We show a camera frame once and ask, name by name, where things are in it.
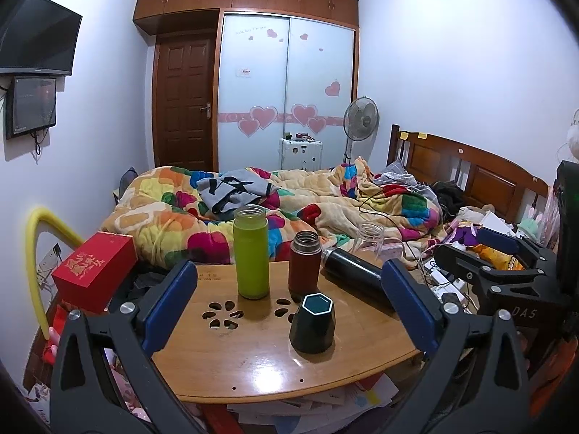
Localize grey and black garment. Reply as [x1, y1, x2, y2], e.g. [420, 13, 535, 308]
[196, 167, 282, 216]

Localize orange cloth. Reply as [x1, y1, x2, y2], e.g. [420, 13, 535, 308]
[528, 339, 579, 419]

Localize white suitcase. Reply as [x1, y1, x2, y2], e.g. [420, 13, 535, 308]
[279, 138, 324, 172]

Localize clear glass jar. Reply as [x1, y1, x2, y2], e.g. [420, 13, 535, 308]
[353, 223, 406, 263]

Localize wardrobe with heart stickers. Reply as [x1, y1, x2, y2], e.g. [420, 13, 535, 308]
[217, 9, 359, 173]

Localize wooden bed headboard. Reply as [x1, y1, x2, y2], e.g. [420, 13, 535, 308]
[386, 124, 551, 225]

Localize red-brown thermos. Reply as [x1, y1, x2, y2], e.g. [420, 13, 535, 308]
[288, 230, 323, 302]

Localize brown wooden door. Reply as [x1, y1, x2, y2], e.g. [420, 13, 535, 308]
[154, 36, 216, 173]

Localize black wall television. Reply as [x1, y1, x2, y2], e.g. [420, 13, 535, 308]
[0, 0, 83, 77]

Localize colourful patchwork blanket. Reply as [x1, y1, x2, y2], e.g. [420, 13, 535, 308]
[102, 157, 445, 267]

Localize green bottle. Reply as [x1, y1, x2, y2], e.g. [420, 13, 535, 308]
[233, 205, 271, 300]

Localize white power strip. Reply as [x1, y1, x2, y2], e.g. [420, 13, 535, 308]
[424, 260, 468, 300]

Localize black cable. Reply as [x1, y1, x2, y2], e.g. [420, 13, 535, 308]
[356, 180, 436, 256]

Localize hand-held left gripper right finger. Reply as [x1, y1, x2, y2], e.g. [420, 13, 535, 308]
[380, 260, 535, 434]

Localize standing fan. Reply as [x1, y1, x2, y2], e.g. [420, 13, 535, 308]
[342, 97, 380, 164]

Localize black cloth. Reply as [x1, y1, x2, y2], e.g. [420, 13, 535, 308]
[432, 181, 468, 214]

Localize purple cloth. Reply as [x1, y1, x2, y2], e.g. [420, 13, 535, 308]
[451, 221, 481, 246]

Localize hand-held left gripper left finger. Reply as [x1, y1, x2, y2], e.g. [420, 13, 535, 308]
[50, 260, 213, 434]

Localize yellow foam tube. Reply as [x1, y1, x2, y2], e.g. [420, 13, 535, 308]
[25, 207, 86, 342]

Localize orange snack bag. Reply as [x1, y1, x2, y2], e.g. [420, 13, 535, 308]
[473, 244, 526, 273]

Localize green bunny plush toy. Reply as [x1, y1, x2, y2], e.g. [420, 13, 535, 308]
[518, 208, 551, 241]

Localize black thermos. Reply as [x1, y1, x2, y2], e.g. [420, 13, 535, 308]
[321, 248, 395, 311]

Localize dark green faceted cup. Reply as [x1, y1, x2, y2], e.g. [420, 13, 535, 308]
[289, 293, 335, 356]

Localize red gift box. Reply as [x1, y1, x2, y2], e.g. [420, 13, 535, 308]
[51, 232, 138, 315]

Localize pile of papers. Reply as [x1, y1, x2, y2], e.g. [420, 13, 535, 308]
[226, 371, 400, 434]

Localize small wall monitor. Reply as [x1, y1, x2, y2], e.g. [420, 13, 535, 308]
[5, 77, 58, 140]

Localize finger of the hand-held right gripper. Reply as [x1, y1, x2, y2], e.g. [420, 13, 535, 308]
[477, 226, 559, 273]
[434, 244, 550, 298]

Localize grey striped cloth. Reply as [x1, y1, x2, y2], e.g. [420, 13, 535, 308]
[373, 163, 440, 200]

